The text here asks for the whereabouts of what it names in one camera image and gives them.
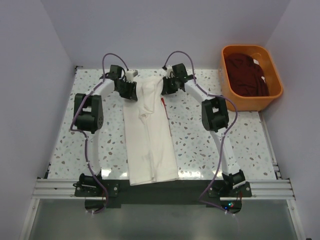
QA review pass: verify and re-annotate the white t shirt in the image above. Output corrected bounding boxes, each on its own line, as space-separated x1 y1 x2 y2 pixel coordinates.
123 75 178 186

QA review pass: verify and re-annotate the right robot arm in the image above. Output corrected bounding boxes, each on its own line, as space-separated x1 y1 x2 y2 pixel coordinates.
162 63 246 193

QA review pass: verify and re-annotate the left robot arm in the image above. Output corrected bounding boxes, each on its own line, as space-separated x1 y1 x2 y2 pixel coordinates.
70 65 138 198

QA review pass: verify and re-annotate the dark red t shirt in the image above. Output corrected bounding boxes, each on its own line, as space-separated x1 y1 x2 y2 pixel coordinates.
225 53 270 97

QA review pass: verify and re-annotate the orange plastic basket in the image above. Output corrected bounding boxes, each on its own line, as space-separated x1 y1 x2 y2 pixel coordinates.
218 44 284 112

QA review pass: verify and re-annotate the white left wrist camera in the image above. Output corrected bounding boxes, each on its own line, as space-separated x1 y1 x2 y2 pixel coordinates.
125 69 138 82

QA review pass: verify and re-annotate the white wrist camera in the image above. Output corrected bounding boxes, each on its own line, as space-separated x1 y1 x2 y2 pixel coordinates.
162 65 174 79
125 69 138 82

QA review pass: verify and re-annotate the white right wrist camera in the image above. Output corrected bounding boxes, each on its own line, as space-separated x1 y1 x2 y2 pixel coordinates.
162 65 174 79

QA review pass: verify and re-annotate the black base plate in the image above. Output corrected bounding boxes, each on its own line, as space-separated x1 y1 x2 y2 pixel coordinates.
73 179 253 213

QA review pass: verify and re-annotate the aluminium frame rail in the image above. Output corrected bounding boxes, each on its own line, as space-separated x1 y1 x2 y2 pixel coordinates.
19 162 307 240

